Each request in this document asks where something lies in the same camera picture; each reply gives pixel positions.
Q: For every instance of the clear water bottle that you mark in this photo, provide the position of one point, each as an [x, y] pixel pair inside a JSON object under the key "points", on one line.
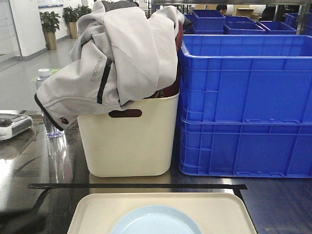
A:
{"points": [[51, 130]]}

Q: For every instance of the cream plastic basket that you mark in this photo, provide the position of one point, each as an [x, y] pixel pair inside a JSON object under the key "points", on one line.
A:
{"points": [[131, 146]]}

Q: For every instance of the potted plant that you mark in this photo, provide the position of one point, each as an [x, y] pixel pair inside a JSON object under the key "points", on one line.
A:
{"points": [[70, 16], [50, 24]]}

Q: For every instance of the blue bin right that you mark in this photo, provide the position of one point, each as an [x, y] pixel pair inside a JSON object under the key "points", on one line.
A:
{"points": [[276, 28]]}

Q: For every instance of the large blue crate upper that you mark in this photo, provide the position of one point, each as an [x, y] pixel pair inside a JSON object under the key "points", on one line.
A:
{"points": [[246, 78]]}

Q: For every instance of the potted plant middle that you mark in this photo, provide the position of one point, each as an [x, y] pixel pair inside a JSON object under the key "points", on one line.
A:
{"points": [[70, 16]]}

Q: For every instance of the light blue plate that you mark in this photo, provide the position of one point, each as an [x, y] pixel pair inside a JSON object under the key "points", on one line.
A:
{"points": [[156, 219]]}

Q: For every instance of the cream serving tray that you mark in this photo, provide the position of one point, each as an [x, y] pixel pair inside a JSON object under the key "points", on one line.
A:
{"points": [[214, 213]]}

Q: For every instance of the black tape strip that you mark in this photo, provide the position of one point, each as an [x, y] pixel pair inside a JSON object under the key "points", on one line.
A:
{"points": [[78, 190]]}

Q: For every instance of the large blue crate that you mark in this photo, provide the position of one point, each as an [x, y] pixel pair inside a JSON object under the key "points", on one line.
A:
{"points": [[254, 149], [246, 78]]}

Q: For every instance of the large blue crate lower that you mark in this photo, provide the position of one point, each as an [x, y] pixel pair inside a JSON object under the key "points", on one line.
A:
{"points": [[254, 149]]}

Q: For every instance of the blue bin centre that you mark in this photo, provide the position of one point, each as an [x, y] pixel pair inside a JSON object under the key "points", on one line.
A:
{"points": [[243, 28]]}

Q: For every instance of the white handheld device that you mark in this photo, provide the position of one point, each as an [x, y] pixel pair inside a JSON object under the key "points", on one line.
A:
{"points": [[12, 125]]}

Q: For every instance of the potted plant left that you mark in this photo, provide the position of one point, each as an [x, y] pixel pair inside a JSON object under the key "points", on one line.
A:
{"points": [[50, 24]]}

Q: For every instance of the grey jacket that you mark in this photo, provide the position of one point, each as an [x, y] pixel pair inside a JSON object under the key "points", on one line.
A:
{"points": [[121, 56]]}

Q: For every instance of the small blue bin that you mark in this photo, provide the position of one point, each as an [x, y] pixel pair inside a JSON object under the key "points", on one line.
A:
{"points": [[208, 20]]}

